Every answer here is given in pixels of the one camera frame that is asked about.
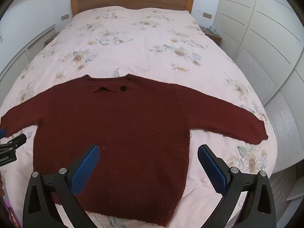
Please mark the bed with floral sheet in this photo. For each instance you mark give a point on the bed with floral sheet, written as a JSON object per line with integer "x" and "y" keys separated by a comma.
{"x": 142, "y": 40}

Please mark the white wardrobe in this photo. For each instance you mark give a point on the white wardrobe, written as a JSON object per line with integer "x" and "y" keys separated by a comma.
{"x": 261, "y": 33}

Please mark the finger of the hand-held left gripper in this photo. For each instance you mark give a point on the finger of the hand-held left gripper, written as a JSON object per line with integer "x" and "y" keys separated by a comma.
{"x": 2, "y": 133}
{"x": 16, "y": 141}

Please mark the wooden headboard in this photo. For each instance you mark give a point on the wooden headboard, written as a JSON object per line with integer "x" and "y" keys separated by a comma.
{"x": 133, "y": 1}

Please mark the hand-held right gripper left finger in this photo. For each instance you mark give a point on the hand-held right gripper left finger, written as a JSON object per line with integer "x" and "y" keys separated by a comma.
{"x": 86, "y": 168}

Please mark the wooden nightstand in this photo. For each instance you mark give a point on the wooden nightstand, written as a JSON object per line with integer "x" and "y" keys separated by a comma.
{"x": 215, "y": 36}

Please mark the wall switch plate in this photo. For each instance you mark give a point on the wall switch plate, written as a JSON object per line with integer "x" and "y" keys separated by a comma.
{"x": 207, "y": 15}
{"x": 65, "y": 17}

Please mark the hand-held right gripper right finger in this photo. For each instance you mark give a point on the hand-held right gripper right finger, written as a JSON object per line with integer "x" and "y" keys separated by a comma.
{"x": 211, "y": 168}

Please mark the dark red knitted sweater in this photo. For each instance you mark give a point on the dark red knitted sweater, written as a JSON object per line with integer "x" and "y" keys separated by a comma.
{"x": 133, "y": 123}

